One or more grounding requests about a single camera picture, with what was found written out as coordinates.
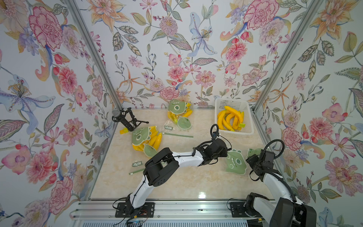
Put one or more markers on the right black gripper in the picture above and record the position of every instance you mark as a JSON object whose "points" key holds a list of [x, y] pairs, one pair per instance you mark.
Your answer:
{"points": [[251, 159]]}

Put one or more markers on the right corner aluminium post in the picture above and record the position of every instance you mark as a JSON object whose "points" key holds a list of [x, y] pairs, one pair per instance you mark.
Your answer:
{"points": [[303, 25]]}

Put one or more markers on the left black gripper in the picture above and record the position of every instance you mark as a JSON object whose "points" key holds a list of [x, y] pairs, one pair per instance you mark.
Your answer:
{"points": [[224, 150]]}

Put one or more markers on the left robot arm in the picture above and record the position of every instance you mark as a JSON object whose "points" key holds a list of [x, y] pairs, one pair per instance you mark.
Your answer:
{"points": [[165, 163]]}

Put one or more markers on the corner aluminium post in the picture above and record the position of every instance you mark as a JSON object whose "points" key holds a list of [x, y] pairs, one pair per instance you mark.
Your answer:
{"points": [[76, 15], [303, 25]]}

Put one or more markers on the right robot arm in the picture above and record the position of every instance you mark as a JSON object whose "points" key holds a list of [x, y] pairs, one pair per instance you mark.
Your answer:
{"points": [[288, 210]]}

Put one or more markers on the aluminium front rail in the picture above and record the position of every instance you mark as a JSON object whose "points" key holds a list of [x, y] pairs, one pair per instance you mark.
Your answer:
{"points": [[169, 213]]}

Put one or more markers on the left corner aluminium post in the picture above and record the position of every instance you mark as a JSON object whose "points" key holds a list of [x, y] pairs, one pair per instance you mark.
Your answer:
{"points": [[76, 15]]}

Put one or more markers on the black microphone tripod stand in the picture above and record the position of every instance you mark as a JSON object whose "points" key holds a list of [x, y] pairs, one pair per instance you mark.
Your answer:
{"points": [[127, 118]]}

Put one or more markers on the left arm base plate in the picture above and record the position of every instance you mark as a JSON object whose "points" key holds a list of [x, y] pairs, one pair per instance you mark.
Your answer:
{"points": [[124, 209]]}

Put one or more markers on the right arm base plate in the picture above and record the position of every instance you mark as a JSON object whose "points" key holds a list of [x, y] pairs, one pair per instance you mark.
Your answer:
{"points": [[244, 208]]}

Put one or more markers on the zip-top bag bananas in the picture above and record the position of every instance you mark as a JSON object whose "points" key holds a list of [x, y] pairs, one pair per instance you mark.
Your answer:
{"points": [[236, 163], [179, 119], [147, 140]]}

